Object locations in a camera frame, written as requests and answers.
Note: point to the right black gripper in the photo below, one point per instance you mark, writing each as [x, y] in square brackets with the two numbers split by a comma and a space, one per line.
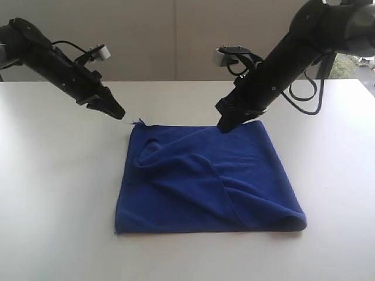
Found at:
[257, 89]

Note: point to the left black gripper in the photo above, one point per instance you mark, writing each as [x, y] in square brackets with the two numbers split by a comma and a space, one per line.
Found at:
[83, 85]

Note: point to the blue towel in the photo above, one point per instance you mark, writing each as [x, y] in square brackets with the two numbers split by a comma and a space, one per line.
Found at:
[189, 179]

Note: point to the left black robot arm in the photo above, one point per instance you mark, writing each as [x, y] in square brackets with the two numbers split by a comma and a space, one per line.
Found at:
[22, 43]

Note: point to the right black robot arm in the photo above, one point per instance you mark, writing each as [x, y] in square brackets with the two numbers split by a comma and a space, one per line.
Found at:
[318, 31]

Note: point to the white vehicle outside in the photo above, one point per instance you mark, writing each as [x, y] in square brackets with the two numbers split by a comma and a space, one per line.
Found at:
[365, 61]

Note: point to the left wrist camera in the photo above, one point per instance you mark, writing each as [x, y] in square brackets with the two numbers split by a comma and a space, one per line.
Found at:
[99, 53]

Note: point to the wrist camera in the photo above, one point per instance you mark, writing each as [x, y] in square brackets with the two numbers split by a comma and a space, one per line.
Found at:
[99, 53]
[227, 56]

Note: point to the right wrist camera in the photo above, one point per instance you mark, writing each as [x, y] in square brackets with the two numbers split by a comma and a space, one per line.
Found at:
[227, 56]

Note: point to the black window frame post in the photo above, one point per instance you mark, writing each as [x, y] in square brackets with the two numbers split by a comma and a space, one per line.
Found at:
[325, 66]

